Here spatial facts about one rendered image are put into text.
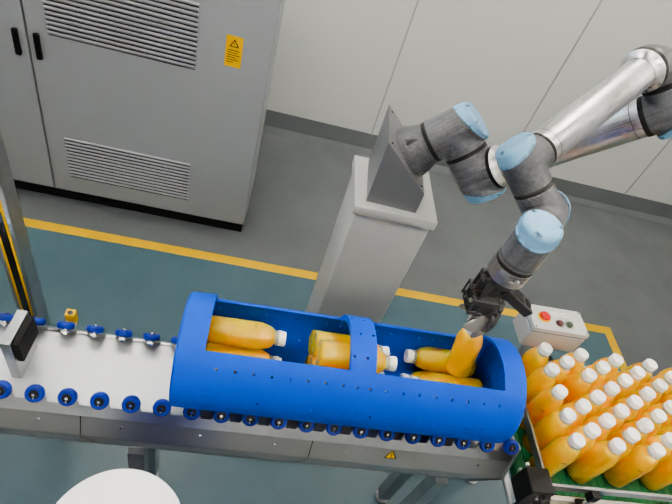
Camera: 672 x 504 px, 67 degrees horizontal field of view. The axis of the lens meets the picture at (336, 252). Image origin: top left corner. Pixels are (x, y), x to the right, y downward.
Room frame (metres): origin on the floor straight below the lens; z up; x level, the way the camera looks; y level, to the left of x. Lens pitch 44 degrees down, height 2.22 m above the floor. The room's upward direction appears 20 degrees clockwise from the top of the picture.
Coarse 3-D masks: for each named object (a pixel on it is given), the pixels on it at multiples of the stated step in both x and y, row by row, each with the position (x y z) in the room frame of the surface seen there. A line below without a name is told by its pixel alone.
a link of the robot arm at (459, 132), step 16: (448, 112) 1.63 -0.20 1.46; (464, 112) 1.60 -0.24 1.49; (432, 128) 1.59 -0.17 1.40; (448, 128) 1.58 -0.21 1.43; (464, 128) 1.57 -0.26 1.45; (480, 128) 1.58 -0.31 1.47; (432, 144) 1.56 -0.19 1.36; (448, 144) 1.56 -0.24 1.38; (464, 144) 1.56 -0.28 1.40; (480, 144) 1.59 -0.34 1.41; (448, 160) 1.57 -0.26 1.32
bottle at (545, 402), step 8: (544, 392) 0.95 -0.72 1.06; (552, 392) 0.94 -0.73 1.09; (536, 400) 0.94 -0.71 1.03; (544, 400) 0.93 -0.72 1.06; (552, 400) 0.92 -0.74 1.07; (560, 400) 0.92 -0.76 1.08; (528, 408) 0.94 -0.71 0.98; (536, 408) 0.92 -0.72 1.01; (544, 408) 0.91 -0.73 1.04; (552, 408) 0.91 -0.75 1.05; (560, 408) 0.93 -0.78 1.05; (536, 416) 0.91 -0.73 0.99; (544, 416) 0.91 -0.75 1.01; (520, 424) 0.92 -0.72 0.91
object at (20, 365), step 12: (24, 312) 0.61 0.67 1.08; (12, 324) 0.57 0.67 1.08; (24, 324) 0.59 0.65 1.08; (12, 336) 0.55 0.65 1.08; (24, 336) 0.56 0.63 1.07; (36, 336) 0.60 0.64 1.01; (12, 348) 0.53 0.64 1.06; (24, 348) 0.55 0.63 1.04; (36, 348) 0.61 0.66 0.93; (12, 360) 0.52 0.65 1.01; (24, 360) 0.54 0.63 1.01; (12, 372) 0.52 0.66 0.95; (24, 372) 0.54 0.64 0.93
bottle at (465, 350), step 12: (456, 336) 0.90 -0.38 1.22; (468, 336) 0.88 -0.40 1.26; (480, 336) 0.89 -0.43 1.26; (456, 348) 0.88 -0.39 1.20; (468, 348) 0.86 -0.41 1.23; (480, 348) 0.88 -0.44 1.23; (456, 360) 0.87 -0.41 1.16; (468, 360) 0.86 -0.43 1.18; (456, 372) 0.87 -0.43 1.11; (468, 372) 0.88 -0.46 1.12
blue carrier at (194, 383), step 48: (192, 336) 0.62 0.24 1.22; (288, 336) 0.85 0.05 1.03; (384, 336) 0.93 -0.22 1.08; (432, 336) 0.96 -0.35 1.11; (192, 384) 0.55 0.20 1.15; (240, 384) 0.58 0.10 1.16; (288, 384) 0.62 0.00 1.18; (336, 384) 0.65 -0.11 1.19; (384, 384) 0.69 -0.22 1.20; (432, 384) 0.73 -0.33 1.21; (432, 432) 0.69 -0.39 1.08; (480, 432) 0.72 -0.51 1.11
